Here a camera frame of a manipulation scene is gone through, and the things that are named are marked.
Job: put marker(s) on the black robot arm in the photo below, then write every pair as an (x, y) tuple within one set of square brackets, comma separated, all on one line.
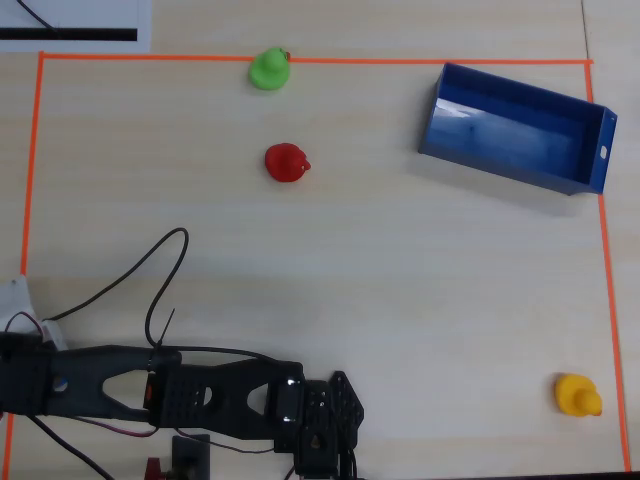
[(200, 390)]

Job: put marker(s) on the red rubber duck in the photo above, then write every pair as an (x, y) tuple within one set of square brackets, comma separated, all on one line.
[(285, 162)]

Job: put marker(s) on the green rubber duck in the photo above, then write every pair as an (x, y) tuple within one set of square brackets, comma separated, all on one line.
[(269, 70)]

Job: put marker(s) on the blue rectangular plastic box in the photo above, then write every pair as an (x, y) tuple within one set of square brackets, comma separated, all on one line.
[(520, 135)]

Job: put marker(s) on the yellow rubber duck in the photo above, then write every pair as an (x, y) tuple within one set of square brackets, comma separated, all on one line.
[(575, 395)]

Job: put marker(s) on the red clamp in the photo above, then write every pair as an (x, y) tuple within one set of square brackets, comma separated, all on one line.
[(152, 470)]

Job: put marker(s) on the orange tape strip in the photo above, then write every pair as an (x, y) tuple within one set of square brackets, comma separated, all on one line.
[(607, 260), (400, 61), (27, 200)]

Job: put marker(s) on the white paper with black bar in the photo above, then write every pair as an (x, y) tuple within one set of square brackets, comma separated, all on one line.
[(75, 20)]

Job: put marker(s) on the white gripper camera box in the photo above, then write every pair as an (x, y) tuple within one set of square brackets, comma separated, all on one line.
[(12, 300)]

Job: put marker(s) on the black camera stand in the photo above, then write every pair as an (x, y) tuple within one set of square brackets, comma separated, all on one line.
[(190, 455)]

